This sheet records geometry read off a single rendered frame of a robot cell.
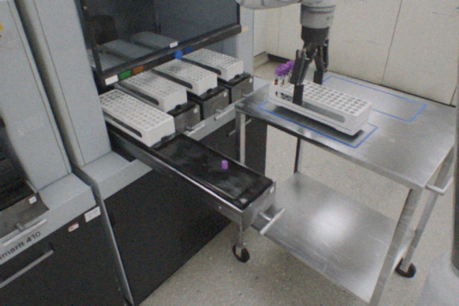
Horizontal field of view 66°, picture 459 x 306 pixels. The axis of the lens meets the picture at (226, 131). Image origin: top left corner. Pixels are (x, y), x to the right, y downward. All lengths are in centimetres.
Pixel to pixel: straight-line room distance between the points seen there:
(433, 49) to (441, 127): 180
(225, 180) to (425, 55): 233
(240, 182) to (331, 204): 79
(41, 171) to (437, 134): 111
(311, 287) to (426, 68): 193
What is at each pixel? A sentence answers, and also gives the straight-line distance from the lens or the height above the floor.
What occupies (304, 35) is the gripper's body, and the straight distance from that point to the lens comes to 102.
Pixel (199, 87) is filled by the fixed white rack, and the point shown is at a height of 85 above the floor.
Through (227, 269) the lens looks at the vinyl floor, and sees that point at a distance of 171.
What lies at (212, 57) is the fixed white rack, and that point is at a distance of 144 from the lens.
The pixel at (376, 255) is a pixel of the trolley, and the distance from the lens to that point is 149.
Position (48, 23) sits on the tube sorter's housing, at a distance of 96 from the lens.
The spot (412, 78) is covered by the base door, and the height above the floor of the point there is 21.
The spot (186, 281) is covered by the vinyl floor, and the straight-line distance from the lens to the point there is 169.
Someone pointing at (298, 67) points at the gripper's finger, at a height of 100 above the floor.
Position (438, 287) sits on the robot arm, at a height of 96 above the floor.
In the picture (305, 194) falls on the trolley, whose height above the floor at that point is 28.
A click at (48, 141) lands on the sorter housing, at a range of 105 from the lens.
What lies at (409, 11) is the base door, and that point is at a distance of 297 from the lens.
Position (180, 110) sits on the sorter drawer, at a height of 82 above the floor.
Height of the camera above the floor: 140
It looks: 34 degrees down
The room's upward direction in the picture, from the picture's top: 2 degrees counter-clockwise
